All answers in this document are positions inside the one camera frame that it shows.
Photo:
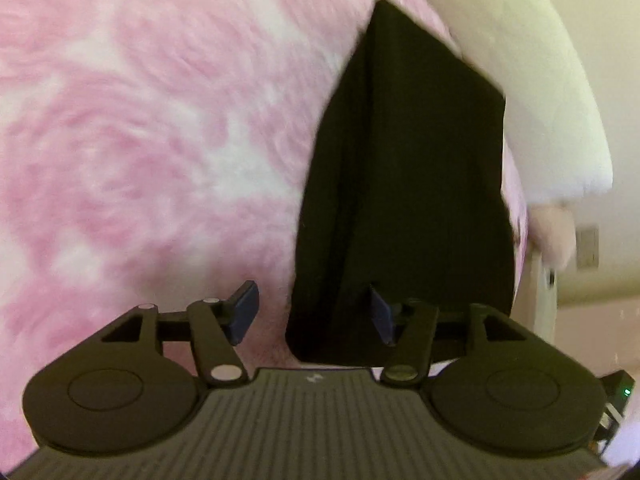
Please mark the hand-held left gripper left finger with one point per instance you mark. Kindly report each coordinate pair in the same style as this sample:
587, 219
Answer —
245, 312

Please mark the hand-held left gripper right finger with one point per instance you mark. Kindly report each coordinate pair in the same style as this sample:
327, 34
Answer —
381, 315

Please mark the black garment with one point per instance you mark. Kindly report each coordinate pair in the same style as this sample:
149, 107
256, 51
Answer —
410, 170

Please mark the pink floral blanket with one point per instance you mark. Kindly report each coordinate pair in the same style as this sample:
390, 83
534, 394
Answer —
150, 135

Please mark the beige wall socket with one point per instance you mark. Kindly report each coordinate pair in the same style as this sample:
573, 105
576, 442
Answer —
587, 247

